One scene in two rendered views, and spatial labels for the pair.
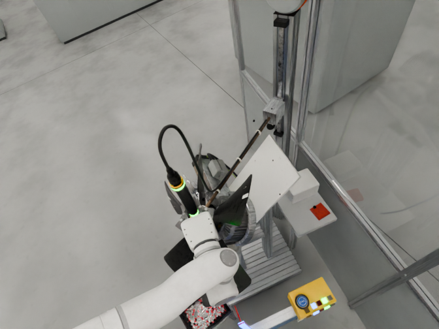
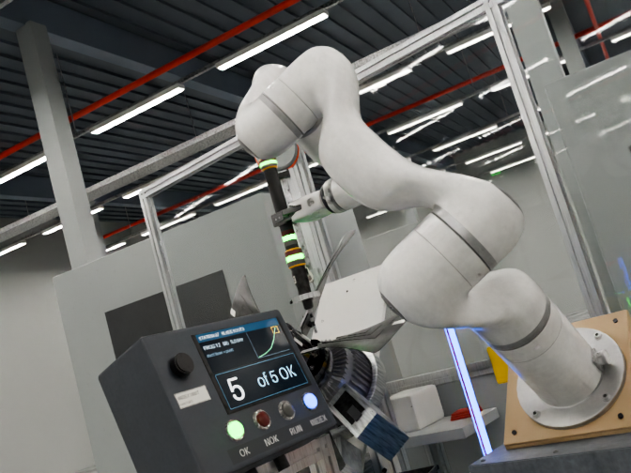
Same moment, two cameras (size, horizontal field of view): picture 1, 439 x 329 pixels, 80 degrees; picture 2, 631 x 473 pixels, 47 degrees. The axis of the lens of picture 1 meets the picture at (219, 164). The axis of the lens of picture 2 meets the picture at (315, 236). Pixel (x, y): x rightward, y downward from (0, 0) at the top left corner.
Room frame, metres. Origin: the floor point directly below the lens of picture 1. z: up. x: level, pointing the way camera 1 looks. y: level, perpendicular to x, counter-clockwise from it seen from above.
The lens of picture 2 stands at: (-0.84, 1.35, 1.19)
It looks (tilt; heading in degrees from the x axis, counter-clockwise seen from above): 8 degrees up; 314
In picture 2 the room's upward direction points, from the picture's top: 16 degrees counter-clockwise
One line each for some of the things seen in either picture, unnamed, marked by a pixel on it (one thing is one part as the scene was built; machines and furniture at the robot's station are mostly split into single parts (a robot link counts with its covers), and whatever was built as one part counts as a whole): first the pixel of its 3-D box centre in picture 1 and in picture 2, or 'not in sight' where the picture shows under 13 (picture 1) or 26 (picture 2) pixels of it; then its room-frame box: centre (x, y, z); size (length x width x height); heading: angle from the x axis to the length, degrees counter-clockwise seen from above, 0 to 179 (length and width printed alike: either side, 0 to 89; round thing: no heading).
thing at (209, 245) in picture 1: (206, 251); (336, 195); (0.27, 0.11, 1.51); 0.09 x 0.03 x 0.08; 98
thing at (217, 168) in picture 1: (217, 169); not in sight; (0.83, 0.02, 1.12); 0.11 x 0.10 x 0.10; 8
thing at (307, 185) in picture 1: (298, 183); (407, 410); (0.71, -0.41, 0.92); 0.17 x 0.16 x 0.11; 98
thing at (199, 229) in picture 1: (200, 233); (316, 204); (0.33, 0.12, 1.51); 0.11 x 0.10 x 0.07; 8
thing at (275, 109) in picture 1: (274, 110); (313, 282); (0.87, -0.32, 1.39); 0.10 x 0.07 x 0.08; 133
